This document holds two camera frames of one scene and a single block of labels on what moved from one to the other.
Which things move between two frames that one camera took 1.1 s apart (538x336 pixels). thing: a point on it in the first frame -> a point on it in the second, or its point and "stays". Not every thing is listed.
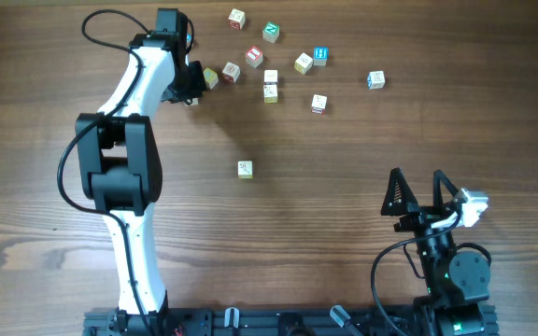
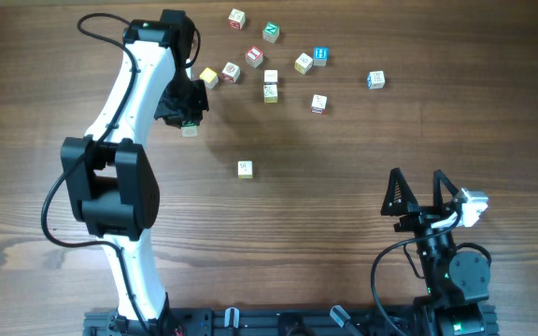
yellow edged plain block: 245,169 stays
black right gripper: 419,217 stays
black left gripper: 198,90 -> 194,113
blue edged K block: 375,79 stays
